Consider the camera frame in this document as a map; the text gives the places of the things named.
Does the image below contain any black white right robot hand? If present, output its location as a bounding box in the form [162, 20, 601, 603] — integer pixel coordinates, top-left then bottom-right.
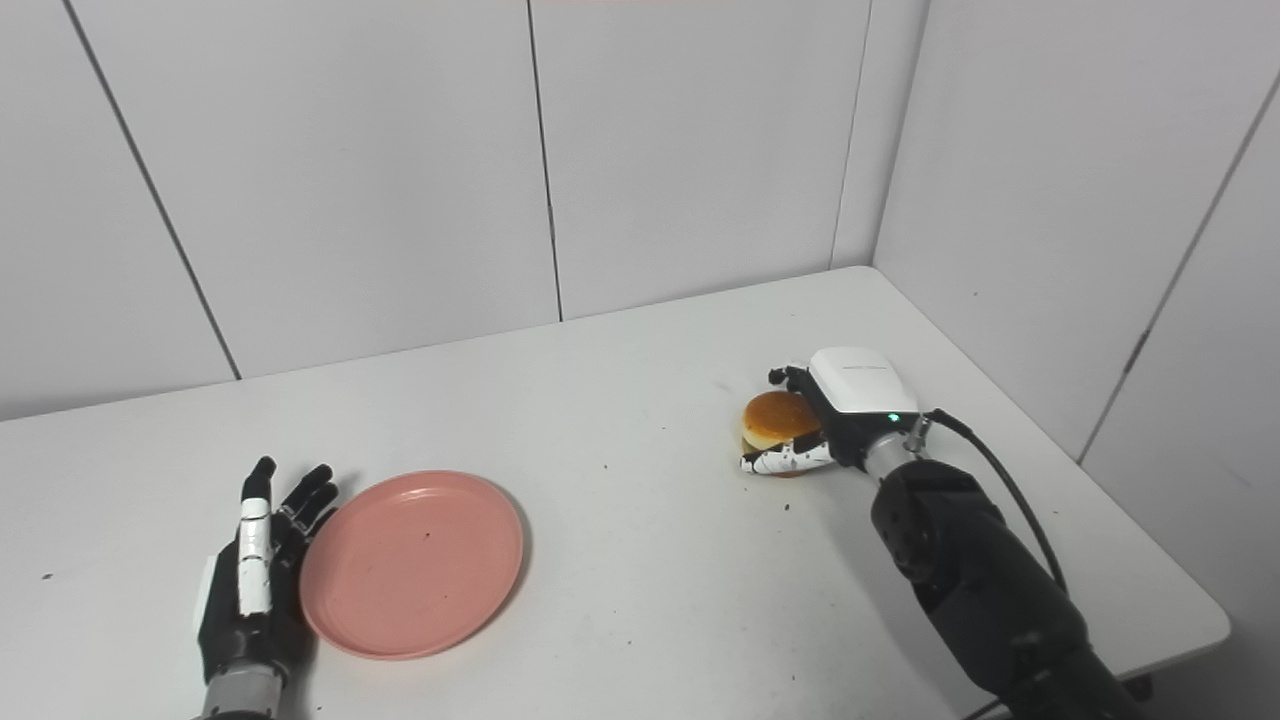
[740, 346, 921, 477]

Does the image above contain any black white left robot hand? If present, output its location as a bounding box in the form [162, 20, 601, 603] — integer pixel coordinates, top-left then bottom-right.
[195, 457, 341, 683]

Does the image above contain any toy hamburger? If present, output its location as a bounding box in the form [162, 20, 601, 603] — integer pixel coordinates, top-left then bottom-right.
[741, 390, 823, 479]

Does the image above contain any pink round plate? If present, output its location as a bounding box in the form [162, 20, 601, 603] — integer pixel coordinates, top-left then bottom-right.
[299, 470, 526, 662]

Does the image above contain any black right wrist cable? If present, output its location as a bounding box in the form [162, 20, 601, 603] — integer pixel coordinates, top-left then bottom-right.
[915, 408, 1069, 596]

